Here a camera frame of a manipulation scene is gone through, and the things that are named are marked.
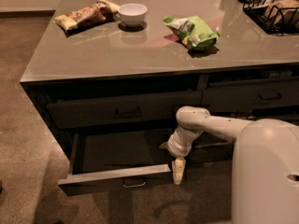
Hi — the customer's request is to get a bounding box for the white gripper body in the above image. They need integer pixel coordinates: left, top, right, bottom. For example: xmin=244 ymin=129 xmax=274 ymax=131
xmin=167 ymin=128 xmax=196 ymax=157

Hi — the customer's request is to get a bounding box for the drawer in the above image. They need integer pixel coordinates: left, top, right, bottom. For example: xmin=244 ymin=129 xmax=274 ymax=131
xmin=188 ymin=142 xmax=234 ymax=163
xmin=201 ymin=78 xmax=299 ymax=112
xmin=47 ymin=91 xmax=202 ymax=129
xmin=58 ymin=129 xmax=173 ymax=195
xmin=252 ymin=109 xmax=299 ymax=120

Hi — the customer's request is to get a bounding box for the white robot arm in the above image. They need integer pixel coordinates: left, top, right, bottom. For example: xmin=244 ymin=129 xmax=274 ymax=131
xmin=161 ymin=106 xmax=299 ymax=224

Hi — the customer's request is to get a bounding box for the grey drawer cabinet island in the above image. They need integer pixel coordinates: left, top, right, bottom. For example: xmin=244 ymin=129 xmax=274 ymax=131
xmin=20 ymin=0 xmax=299 ymax=179

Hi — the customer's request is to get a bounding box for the green chip bag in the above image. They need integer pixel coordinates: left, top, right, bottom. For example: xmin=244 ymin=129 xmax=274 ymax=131
xmin=164 ymin=16 xmax=220 ymax=51

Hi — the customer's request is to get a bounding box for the white bowl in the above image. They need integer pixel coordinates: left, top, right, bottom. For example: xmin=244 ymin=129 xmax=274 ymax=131
xmin=118 ymin=3 xmax=148 ymax=27

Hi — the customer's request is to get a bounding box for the brown yellow snack bag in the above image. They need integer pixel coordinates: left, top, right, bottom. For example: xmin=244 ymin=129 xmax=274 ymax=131
xmin=53 ymin=0 xmax=119 ymax=32

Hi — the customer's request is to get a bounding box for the brown bag in basket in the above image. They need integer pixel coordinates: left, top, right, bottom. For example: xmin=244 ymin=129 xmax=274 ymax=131
xmin=264 ymin=0 xmax=299 ymax=25

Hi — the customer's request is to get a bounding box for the black wire basket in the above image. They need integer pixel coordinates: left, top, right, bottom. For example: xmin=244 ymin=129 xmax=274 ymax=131
xmin=242 ymin=0 xmax=299 ymax=35

